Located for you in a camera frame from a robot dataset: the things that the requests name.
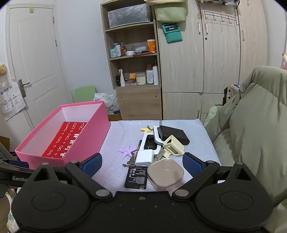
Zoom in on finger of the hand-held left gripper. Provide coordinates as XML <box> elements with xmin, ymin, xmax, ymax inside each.
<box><xmin>0</xmin><ymin>157</ymin><xmax>30</xmax><ymax>172</ymax></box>

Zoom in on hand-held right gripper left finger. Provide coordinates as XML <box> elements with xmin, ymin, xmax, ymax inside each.
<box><xmin>23</xmin><ymin>153</ymin><xmax>113</xmax><ymax>200</ymax></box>

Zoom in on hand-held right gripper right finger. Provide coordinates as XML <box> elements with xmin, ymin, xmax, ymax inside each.
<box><xmin>172</xmin><ymin>152</ymin><xmax>262</xmax><ymax>200</ymax></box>

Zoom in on cream hair claw clip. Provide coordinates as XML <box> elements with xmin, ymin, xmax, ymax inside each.
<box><xmin>163</xmin><ymin>135</ymin><xmax>185</xmax><ymax>157</ymax></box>

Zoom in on beige compact mirror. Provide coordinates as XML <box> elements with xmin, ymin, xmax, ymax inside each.
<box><xmin>147</xmin><ymin>158</ymin><xmax>185</xmax><ymax>191</ymax></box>

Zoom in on silver keys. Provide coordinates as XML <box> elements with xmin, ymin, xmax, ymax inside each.
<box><xmin>122</xmin><ymin>152</ymin><xmax>138</xmax><ymax>167</ymax></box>

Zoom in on pink cardboard box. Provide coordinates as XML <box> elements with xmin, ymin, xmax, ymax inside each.
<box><xmin>15</xmin><ymin>100</ymin><xmax>111</xmax><ymax>170</ymax></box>

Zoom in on black phone battery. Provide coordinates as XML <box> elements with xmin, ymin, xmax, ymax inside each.
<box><xmin>124</xmin><ymin>166</ymin><xmax>149</xmax><ymax>189</ymax></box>

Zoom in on white and black pocket router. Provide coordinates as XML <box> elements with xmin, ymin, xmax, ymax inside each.
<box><xmin>142</xmin><ymin>125</ymin><xmax>165</xmax><ymax>152</ymax></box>

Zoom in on white charger plug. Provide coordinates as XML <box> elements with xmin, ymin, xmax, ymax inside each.
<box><xmin>135</xmin><ymin>150</ymin><xmax>155</xmax><ymax>167</ymax></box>

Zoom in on floral blanket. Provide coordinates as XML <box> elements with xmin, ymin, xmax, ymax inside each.
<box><xmin>7</xmin><ymin>188</ymin><xmax>18</xmax><ymax>227</ymax></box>

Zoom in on silver metal clip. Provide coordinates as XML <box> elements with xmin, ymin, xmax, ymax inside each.
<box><xmin>155</xmin><ymin>147</ymin><xmax>166</xmax><ymax>160</ymax></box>

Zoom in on red card with glasses print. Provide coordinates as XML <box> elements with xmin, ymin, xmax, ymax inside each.
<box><xmin>41</xmin><ymin>121</ymin><xmax>88</xmax><ymax>159</ymax></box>

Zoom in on purple starfish ornament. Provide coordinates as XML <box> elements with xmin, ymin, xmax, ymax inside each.
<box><xmin>119</xmin><ymin>144</ymin><xmax>138</xmax><ymax>156</ymax></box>

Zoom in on brown cardboard box with labels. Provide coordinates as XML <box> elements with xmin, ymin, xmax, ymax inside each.
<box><xmin>108</xmin><ymin>111</ymin><xmax>122</xmax><ymax>121</ymax></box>

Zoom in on white printed tote bag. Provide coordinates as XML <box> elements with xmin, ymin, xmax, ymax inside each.
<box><xmin>0</xmin><ymin>81</ymin><xmax>26</xmax><ymax>121</ymax></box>

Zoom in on white tissue pack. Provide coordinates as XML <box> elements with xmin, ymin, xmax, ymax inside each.
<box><xmin>94</xmin><ymin>92</ymin><xmax>120</xmax><ymax>112</ymax></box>

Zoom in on green folding table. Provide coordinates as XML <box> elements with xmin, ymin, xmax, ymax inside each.
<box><xmin>74</xmin><ymin>86</ymin><xmax>97</xmax><ymax>103</ymax></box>

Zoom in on olive green padded jacket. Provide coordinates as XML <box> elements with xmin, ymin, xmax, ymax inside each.
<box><xmin>203</xmin><ymin>66</ymin><xmax>287</xmax><ymax>202</ymax></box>

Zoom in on wooden shelf unit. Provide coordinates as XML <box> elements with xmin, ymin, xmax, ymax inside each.
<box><xmin>100</xmin><ymin>0</ymin><xmax>163</xmax><ymax>121</ymax></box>

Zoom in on white bottle with red cap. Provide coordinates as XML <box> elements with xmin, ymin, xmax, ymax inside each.
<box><xmin>146</xmin><ymin>65</ymin><xmax>154</xmax><ymax>84</ymax></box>

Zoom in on white jar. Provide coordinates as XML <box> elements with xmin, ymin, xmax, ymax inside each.
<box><xmin>136</xmin><ymin>72</ymin><xmax>147</xmax><ymax>85</ymax></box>

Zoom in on light wooden wardrobe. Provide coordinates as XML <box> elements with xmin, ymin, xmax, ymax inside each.
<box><xmin>154</xmin><ymin>0</ymin><xmax>268</xmax><ymax>120</ymax></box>

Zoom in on white door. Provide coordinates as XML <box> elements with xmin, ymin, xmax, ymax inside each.
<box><xmin>6</xmin><ymin>7</ymin><xmax>72</xmax><ymax>135</ymax></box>

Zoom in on blue and white carton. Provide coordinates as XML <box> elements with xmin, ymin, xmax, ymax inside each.
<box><xmin>110</xmin><ymin>44</ymin><xmax>121</xmax><ymax>57</ymax></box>

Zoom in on clear lidded container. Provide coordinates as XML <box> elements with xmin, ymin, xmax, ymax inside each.
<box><xmin>131</xmin><ymin>45</ymin><xmax>148</xmax><ymax>54</ymax></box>

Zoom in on teal pouch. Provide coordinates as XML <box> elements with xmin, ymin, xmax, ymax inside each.
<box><xmin>162</xmin><ymin>22</ymin><xmax>183</xmax><ymax>44</ymax></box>

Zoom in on metal hook rack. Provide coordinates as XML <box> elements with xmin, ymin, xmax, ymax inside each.
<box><xmin>204</xmin><ymin>11</ymin><xmax>239</xmax><ymax>25</ymax></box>

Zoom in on light green fabric bag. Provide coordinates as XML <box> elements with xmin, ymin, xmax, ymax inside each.
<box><xmin>154</xmin><ymin>2</ymin><xmax>187</xmax><ymax>22</ymax></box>

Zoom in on clear plastic storage bin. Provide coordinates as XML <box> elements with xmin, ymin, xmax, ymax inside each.
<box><xmin>108</xmin><ymin>3</ymin><xmax>151</xmax><ymax>28</ymax></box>

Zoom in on checked cloth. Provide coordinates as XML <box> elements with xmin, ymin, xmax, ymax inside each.
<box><xmin>197</xmin><ymin>0</ymin><xmax>238</xmax><ymax>8</ymax></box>

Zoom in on metal door handle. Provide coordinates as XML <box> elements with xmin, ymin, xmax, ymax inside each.
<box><xmin>17</xmin><ymin>79</ymin><xmax>30</xmax><ymax>98</ymax></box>

